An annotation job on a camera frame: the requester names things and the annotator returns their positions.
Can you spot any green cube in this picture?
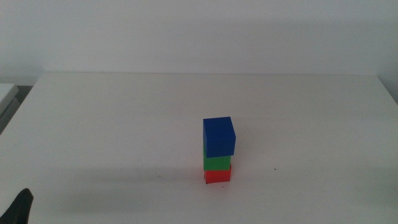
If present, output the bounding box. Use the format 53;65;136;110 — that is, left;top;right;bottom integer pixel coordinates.
203;143;233;171

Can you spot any blue cube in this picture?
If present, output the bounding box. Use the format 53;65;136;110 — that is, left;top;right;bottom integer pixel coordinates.
203;116;236;158

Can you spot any red cube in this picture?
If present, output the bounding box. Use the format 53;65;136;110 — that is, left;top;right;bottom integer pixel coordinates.
203;164;233;185

